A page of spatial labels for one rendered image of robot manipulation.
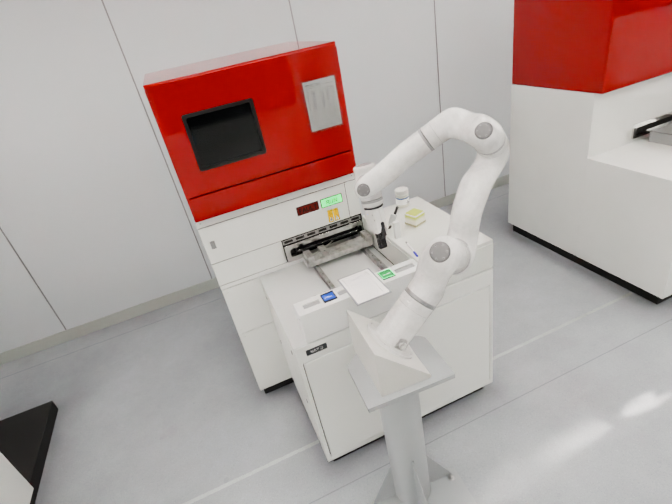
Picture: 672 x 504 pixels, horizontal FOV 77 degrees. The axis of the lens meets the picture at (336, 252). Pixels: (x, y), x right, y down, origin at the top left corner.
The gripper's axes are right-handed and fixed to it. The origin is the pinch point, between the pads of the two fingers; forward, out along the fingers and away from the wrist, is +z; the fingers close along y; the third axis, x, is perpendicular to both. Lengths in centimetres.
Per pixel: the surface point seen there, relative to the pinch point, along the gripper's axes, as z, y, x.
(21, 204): -47, -201, -176
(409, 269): 15.6, -1.4, 9.6
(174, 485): 103, -51, -121
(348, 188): -14, -57, 11
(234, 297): 23, -65, -61
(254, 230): -8, -58, -41
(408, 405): 53, 28, -15
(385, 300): 24.3, -0.7, -4.1
